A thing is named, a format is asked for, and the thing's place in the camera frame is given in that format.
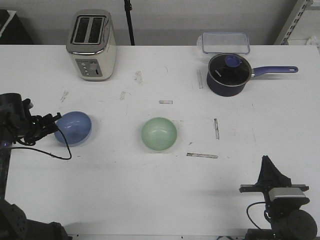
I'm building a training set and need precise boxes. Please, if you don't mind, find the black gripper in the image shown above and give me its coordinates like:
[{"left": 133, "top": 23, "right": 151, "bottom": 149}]
[
  {"left": 239, "top": 155, "right": 309, "bottom": 208},
  {"left": 14, "top": 112, "right": 62, "bottom": 144}
]

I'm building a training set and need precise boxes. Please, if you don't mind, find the blue bowl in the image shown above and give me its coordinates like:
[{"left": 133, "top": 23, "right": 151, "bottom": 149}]
[{"left": 54, "top": 111, "right": 92, "bottom": 146}]

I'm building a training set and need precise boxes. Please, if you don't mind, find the green bowl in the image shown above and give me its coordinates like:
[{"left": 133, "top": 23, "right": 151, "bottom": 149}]
[{"left": 141, "top": 117, "right": 178, "bottom": 151}]

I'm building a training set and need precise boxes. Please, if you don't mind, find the silver two-slot toaster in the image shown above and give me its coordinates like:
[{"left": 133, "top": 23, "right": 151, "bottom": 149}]
[{"left": 66, "top": 9, "right": 117, "bottom": 82}]

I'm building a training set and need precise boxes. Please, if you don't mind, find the glass pot lid blue knob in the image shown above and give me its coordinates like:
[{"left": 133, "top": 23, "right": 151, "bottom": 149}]
[{"left": 208, "top": 53, "right": 252, "bottom": 87}]

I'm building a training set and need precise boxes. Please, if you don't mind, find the black tripod pole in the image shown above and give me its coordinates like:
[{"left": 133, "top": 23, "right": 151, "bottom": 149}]
[{"left": 124, "top": 0, "right": 135, "bottom": 46}]

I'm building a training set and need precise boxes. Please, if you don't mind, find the clear plastic food container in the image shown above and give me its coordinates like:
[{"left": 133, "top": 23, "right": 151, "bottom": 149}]
[{"left": 196, "top": 32, "right": 251, "bottom": 55}]

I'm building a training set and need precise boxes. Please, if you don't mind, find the grey metal shelf upright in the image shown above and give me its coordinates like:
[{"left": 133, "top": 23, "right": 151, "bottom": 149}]
[{"left": 274, "top": 0, "right": 313, "bottom": 45}]

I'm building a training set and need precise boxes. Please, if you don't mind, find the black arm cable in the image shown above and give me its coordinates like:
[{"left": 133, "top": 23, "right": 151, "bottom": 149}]
[
  {"left": 246, "top": 201, "right": 271, "bottom": 231},
  {"left": 9, "top": 124, "right": 73, "bottom": 161}
]

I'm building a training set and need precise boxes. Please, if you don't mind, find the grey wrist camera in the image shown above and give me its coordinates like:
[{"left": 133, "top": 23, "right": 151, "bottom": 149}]
[{"left": 268, "top": 187, "right": 310, "bottom": 205}]

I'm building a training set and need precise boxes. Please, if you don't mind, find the blue saucepan with handle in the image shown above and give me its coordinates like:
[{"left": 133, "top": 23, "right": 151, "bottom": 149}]
[{"left": 206, "top": 53, "right": 299, "bottom": 97}]

